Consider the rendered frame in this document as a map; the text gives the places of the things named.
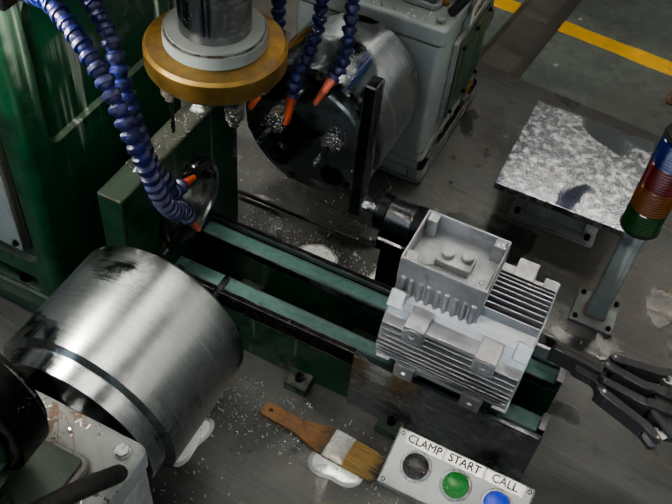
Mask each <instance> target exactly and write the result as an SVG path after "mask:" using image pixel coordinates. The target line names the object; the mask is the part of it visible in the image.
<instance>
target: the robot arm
mask: <svg viewBox="0 0 672 504"><path fill-rule="evenodd" d="M546 359H547V360H549V361H551V362H553V363H554V364H556V365H558V366H560V367H562V368H564V369H566V370H568V371H570V372H571V373H570V374H571V375H572V376H573V377H574V378H576V379H578V380H580V381H582V382H583V383H585V384H587V385H589V386H590V387H591V388H592V390H593V397H592V401H593V402H594V403H595V404H597V405H598V406H599V407H600V408H602V409H603V410H604V411H605V412H607V413H608V414H609V415H611V416H612V417H613V418H614V419H616V420H617V421H618V422H619V423H621V424H622V425H623V426H625V427H626V428H627V429H628V430H630V431H631V432H632V433H633V434H635V435H636V436H637V437H638V438H639V439H640V441H641V442H642V443H643V445H644V446H645V447H646V448H647V449H649V450H651V449H653V448H654V447H655V446H656V445H657V444H659V443H660V442H662V441H665V442H669V443H672V368H660V367H657V366H654V365H650V364H647V363H644V362H641V361H638V360H634V359H631V358H628V357H625V356H622V355H618V354H615V353H612V354H611V355H610V356H609V357H608V358H607V359H606V360H600V359H598V358H597V357H595V356H593V355H591V354H588V353H587V352H585V351H581V352H579V351H577V350H575V349H573V348H571V347H569V346H568V345H566V344H564V343H562V342H560V341H556V343H555V344H554V345H553V346H552V348H551V349H550V350H549V352H548V355H547V357H546ZM649 382H650V383H649ZM658 384H660V385H658ZM664 386H665V387H667V388H663V387H664Z"/></svg>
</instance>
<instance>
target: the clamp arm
mask: <svg viewBox="0 0 672 504"><path fill-rule="evenodd" d="M384 85H385V79H384V78H382V77H379V76H376V75H372V76H371V78H370V79H369V80H368V82H367V83H366V84H365V86H364V88H363V89H362V90H361V92H360V98H362V99H363V101H362V109H361V117H360V124H359V132H358V140H357V147H356V155H355V163H354V168H353V169H352V171H351V172H350V178H352V186H351V193H350V201H349V209H348V213H350V214H352V215H355V216H357V217H359V216H360V214H361V213H362V211H365V210H366V209H367V208H366V207H367V206H365V205H363V203H365V204H368V203H369V201H370V200H372V199H371V198H369V197H368V190H369V184H370V177H371V170H372V164H373V157H374V151H375V144H376V138H377V131H378V125H379V118H380V111H381V105H382V98H383V92H384ZM366 198H367V199H370V200H367V199H366ZM365 199H366V200H365ZM362 205H363V206H362ZM362 208H363V209H365V210H363V209H362ZM365 212H367V211H365Z"/></svg>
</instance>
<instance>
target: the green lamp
mask: <svg viewBox="0 0 672 504"><path fill-rule="evenodd" d="M667 217H668V216H666V217H665V218H662V219H651V218H648V217H645V216H643V215H641V214H640V213H638V212H637V211H636V210H635V209H634V208H633V206H632V204H631V200H630V202H629V204H628V206H627V208H626V210H625V212H624V214H623V216H622V223H623V226H624V227H625V228H626V230H627V231H629V232H630V233H631V234H633V235H635V236H638V237H642V238H650V237H654V236H655V235H657V234H658V233H659V231H660V229H661V227H662V226H663V224H664V222H665V220H666V218H667Z"/></svg>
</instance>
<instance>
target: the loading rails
mask: <svg viewBox="0 0 672 504"><path fill-rule="evenodd" d="M211 216H212V220H211V221H210V222H209V223H208V224H207V226H206V227H205V228H204V229H203V230H202V244H203V260H204V265H202V264H199V263H197V262H195V261H193V260H190V259H188V258H186V257H184V256H181V257H180V258H179V259H178V260H177V262H176V263H175V264H174V265H176V266H177V265H178V264H181V265H183V266H184V268H185V272H187V273H188V274H189V275H191V276H192V277H193V278H195V279H196V280H197V281H198V282H199V283H201V284H202V285H203V286H204V287H205V288H206V289H207V290H208V291H209V292H210V293H212V292H213V291H214V290H215V289H216V288H217V286H218V284H219V283H220V281H221V280H222V279H223V278H224V276H226V275H229V276H230V281H229V283H228V284H227V286H226V287H225V288H224V289H223V290H221V291H220V292H219V296H218V297H217V300H218V301H219V302H220V304H221V305H222V306H223V307H224V309H225V310H226V311H227V313H228V314H229V316H230V317H231V319H232V321H233V322H234V324H235V326H237V327H238V328H239V330H240V331H239V332H238V333H239V336H240V339H241V342H242V346H243V350H245V351H248V352H250V353H252V354H254V355H256V356H258V357H260V358H263V359H265V360H267V361H269V362H271V363H273V364H275V365H278V366H280V367H282V368H284V369H286V370H288V371H290V372H289V374H288V375H287V377H286V379H285V380H284V386H283V387H284V388H285V389H287V390H289V391H291V392H293V393H295V394H298V395H300V396H302V397H306V395H307V394H308V392H309V390H310V389H311V387H312V385H313V384H314V383H316V384H318V385H320V386H322V387H324V388H327V389H329V390H331V391H333V392H335V393H337V394H339V395H342V396H344V397H346V403H347V404H349V405H352V406H354V407H356V408H358V409H360V410H362V411H364V412H366V413H369V414H371V415H373V416H375V417H377V418H378V420H377V422H376V424H375V428H374V431H375V432H378V433H380V434H382V435H384V436H386V437H388V438H390V439H392V440H394V441H395V438H396V436H397V434H398V432H399V430H400V428H401V427H403V428H405V429H407V430H409V431H412V432H414V433H416V434H418V435H420V436H422V437H424V438H426V439H429V440H431V441H433V442H435V443H437V444H439V445H441V446H444V447H446V448H448V449H450V450H452V451H454V452H456V453H458V454H461V455H463V456H465V457H467V458H469V459H471V460H473V461H475V462H478V463H480V464H482V465H484V466H486V467H488V468H490V469H493V470H495V471H497V472H499V473H501V474H503V475H505V476H507V477H510V478H512V479H514V480H516V481H518V482H519V481H520V479H521V477H522V475H523V473H524V472H525V470H526V468H527V466H528V464H529V462H530V461H531V459H532V457H533V455H534V453H535V451H536V450H537V448H538V446H539V444H540V442H541V440H542V437H543V434H544V432H545V430H546V427H547V424H548V421H549V419H550V415H549V414H547V411H548V410H549V408H550V406H551V404H552V402H553V400H554V398H555V396H556V394H557V393H558V391H559V389H560V387H561V385H562V383H563V380H564V378H565V375H566V372H567V370H566V369H564V368H562V367H560V366H558V365H556V364H554V363H553V362H551V361H549V360H547V359H546V357H547V355H548V352H549V350H550V349H551V348H550V347H548V346H545V345H543V344H541V343H538V342H537V344H536V346H535V348H534V351H533V354H532V356H531V358H530V360H529V363H528V365H527V367H526V369H525V371H524V374H523V376H522V378H521V381H520V383H519V385H518V387H517V389H516V392H515V394H514V396H513V398H512V400H511V402H510V404H509V407H508V409H507V411H506V413H505V414H504V413H502V412H499V411H497V410H495V409H493V408H491V405H492V404H490V403H488V402H486V401H484V400H483V403H482V405H481V406H480V408H479V411H478V413H475V412H473V411H470V410H468V409H466V408H464V407H462V406H460V405H458V401H459V398H460V395H461V394H458V393H456V392H454V391H452V390H450V389H447V388H445V387H443V386H441V385H439V384H436V383H434V382H432V381H430V380H428V379H425V378H423V377H421V376H419V375H418V377H414V378H413V380H412V382H411V383H409V382H407V381H405V380H403V379H401V378H399V377H396V376H394V375H392V372H393V368H394V363H395V360H393V359H390V360H389V361H387V360H385V359H383V358H381V357H379V356H376V350H375V349H376V342H377V338H378V337H377V336H378V333H379V329H380V325H381V323H382V319H383V317H384V313H385V311H386V308H387V305H386V302H387V299H388V297H389V294H390V292H391V289H392V288H393V287H390V286H388V285H386V284H383V283H381V282H379V281H376V280H374V279H372V278H369V277H367V276H365V275H362V274H360V273H358V272H355V271H353V270H350V269H348V268H346V267H343V266H341V265H339V264H336V263H334V262H332V261H329V260H327V259H325V258H322V257H320V256H318V255H315V254H313V253H311V252H308V251H306V250H304V249H301V248H299V247H297V246H294V245H292V244H290V243H287V242H285V241H283V240H280V239H278V238H276V237H273V236H271V235H269V234H266V233H264V232H262V231H259V230H257V229H255V228H252V227H250V226H248V225H245V224H243V223H241V222H238V221H236V220H234V219H231V218H229V217H227V216H224V215H222V214H220V213H217V212H215V211H214V212H213V214H212V215H211Z"/></svg>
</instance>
